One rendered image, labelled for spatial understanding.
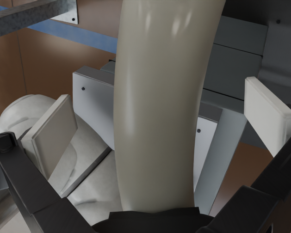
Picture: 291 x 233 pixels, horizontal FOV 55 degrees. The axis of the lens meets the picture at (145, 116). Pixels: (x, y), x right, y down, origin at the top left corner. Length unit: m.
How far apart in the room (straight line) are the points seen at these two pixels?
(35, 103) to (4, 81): 1.85
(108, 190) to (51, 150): 0.40
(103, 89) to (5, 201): 0.34
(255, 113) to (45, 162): 0.13
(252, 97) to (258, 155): 1.56
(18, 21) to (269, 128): 1.40
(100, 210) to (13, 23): 1.10
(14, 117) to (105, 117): 0.24
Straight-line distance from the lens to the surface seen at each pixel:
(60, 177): 0.57
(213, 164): 0.79
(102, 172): 0.58
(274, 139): 0.17
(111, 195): 0.57
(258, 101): 0.19
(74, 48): 1.86
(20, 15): 1.51
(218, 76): 0.81
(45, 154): 0.17
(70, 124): 0.21
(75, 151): 0.58
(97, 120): 0.77
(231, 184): 1.94
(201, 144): 0.67
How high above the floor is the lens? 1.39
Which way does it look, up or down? 50 degrees down
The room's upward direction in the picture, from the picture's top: 142 degrees counter-clockwise
